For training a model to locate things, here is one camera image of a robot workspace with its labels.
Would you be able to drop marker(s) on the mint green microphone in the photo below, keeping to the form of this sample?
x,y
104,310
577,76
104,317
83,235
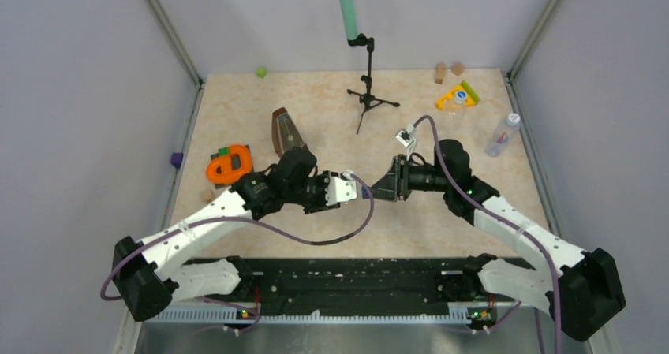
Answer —
x,y
349,17

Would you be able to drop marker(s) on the green cylinder stick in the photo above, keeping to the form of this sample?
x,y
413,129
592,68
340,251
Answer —
x,y
472,98

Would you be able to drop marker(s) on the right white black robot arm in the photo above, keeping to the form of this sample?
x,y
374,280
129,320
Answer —
x,y
580,290

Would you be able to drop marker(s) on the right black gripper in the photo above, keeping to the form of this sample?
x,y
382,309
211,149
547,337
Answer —
x,y
402,173

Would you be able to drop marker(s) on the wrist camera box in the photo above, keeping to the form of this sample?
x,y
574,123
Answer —
x,y
406,137
341,188

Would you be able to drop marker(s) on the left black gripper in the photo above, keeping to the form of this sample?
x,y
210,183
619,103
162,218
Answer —
x,y
323,180

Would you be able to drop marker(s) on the brown wooden metronome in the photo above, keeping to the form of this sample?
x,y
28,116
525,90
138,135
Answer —
x,y
284,133

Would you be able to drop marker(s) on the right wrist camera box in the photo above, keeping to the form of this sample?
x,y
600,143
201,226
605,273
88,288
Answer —
x,y
406,137

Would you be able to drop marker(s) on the clear bottle white cap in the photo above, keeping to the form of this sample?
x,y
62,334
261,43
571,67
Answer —
x,y
455,111

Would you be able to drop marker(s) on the white slotted cable duct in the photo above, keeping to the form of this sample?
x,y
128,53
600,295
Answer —
x,y
228,315

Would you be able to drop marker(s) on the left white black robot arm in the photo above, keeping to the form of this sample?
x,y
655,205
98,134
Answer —
x,y
153,272

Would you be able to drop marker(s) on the yellow plastic toy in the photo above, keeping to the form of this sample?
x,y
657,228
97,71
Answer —
x,y
441,103

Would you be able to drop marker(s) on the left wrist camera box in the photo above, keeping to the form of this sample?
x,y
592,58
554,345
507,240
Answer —
x,y
341,188

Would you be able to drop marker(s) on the clear bottle red label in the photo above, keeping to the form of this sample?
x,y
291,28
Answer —
x,y
505,131

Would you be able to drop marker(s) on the green ball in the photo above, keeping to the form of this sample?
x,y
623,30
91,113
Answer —
x,y
261,72

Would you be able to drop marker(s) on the small wooden cube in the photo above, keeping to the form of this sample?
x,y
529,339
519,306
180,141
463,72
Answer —
x,y
208,196

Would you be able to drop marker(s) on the tall wooden block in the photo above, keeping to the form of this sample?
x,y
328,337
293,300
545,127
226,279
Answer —
x,y
440,73

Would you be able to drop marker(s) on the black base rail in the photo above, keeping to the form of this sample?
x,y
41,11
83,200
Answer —
x,y
375,287

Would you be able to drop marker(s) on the purple block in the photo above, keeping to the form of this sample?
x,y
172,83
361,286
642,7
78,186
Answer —
x,y
176,159

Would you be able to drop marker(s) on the black tripod stand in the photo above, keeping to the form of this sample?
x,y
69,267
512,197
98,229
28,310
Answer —
x,y
366,98

